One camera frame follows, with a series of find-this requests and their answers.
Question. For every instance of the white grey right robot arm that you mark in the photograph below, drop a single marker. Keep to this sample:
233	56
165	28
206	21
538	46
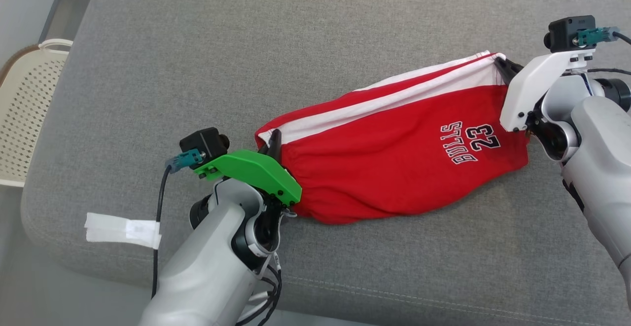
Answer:
601	168

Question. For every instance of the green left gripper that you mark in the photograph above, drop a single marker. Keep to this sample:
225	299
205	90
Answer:
246	168

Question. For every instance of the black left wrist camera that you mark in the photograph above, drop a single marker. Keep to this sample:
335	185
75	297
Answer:
202	143

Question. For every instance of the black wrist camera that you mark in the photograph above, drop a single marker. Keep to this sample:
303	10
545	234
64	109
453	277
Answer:
567	32
202	143

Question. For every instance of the grey fabric sofa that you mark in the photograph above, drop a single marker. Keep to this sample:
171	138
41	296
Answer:
246	45

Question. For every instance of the red shorts number 23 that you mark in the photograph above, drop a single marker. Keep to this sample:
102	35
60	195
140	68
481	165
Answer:
384	168

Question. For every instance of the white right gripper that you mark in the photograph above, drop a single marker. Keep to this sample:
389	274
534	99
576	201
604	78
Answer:
530	89

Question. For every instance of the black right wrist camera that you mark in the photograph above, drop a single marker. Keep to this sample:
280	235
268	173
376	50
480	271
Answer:
567	32

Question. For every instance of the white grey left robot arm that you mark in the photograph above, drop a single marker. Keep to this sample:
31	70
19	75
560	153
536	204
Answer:
207	276

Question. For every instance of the white perforated laundry basket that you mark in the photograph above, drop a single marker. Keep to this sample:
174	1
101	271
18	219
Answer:
29	119

